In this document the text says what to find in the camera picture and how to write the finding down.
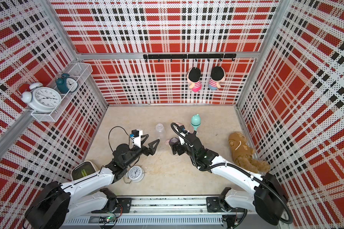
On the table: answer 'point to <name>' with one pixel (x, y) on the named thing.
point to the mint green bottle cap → (196, 121)
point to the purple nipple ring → (171, 143)
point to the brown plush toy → (244, 155)
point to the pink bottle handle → (167, 140)
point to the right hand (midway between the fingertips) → (179, 138)
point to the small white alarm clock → (136, 173)
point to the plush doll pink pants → (193, 76)
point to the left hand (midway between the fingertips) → (156, 137)
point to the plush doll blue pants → (217, 76)
